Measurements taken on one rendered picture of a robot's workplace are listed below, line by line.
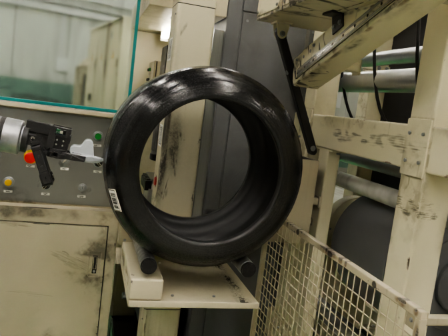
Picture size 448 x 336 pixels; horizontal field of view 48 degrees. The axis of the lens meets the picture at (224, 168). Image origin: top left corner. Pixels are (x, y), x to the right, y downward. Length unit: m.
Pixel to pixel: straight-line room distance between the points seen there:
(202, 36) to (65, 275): 1.01
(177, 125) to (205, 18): 0.36
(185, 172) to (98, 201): 0.43
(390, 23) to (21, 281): 1.52
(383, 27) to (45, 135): 0.90
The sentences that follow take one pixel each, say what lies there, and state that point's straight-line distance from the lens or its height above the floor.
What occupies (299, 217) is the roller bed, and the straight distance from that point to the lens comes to 1.80.
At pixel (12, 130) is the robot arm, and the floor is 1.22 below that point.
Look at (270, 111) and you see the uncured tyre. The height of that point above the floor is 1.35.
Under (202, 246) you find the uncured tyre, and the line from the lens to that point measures 1.38.
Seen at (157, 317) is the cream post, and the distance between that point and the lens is 1.85.
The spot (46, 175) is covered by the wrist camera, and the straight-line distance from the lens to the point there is 1.41.
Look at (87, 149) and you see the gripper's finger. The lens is 1.39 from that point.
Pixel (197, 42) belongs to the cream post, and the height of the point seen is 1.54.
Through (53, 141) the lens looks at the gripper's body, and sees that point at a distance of 1.38.
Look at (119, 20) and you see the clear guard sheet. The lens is 1.96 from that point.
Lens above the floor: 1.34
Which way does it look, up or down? 7 degrees down
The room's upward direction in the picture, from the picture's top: 7 degrees clockwise
